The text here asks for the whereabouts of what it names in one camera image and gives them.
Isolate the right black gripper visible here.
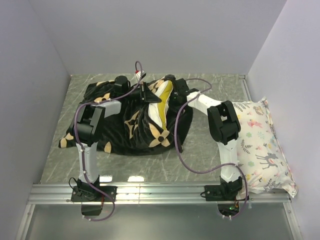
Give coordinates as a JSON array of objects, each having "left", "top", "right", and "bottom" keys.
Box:
[{"left": 160, "top": 90, "right": 184, "bottom": 116}]

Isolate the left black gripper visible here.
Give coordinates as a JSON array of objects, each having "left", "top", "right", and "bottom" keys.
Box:
[{"left": 125, "top": 81, "right": 162, "bottom": 105}]

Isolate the white pillow yellow edge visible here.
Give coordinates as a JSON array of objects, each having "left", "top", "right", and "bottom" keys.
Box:
[{"left": 148, "top": 78, "right": 173, "bottom": 130}]

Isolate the black floral pillowcase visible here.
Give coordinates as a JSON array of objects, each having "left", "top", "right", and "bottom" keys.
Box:
[{"left": 58, "top": 74, "right": 195, "bottom": 156}]

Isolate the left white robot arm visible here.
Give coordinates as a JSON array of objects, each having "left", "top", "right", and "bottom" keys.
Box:
[{"left": 69, "top": 70, "right": 162, "bottom": 201}]

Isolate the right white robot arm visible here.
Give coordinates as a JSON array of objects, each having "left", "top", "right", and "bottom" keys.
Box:
[{"left": 173, "top": 78, "right": 243, "bottom": 201}]

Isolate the patterned white pillow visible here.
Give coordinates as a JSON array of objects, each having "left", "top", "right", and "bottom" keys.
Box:
[{"left": 232, "top": 97, "right": 298, "bottom": 198}]

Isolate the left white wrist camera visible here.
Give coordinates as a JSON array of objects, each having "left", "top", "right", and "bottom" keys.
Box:
[{"left": 135, "top": 70, "right": 147, "bottom": 81}]

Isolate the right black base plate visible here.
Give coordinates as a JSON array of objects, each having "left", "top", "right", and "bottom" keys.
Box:
[{"left": 200, "top": 185, "right": 225, "bottom": 202}]

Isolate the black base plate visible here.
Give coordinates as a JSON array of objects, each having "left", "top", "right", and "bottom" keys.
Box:
[
  {"left": 70, "top": 185, "right": 117, "bottom": 203},
  {"left": 200, "top": 185, "right": 225, "bottom": 202}
]

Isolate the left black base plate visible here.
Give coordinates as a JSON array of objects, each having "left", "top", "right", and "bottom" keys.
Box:
[{"left": 70, "top": 185, "right": 117, "bottom": 203}]

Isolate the aluminium mounting rail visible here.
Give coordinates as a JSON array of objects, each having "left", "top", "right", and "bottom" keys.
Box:
[{"left": 16, "top": 182, "right": 303, "bottom": 240}]

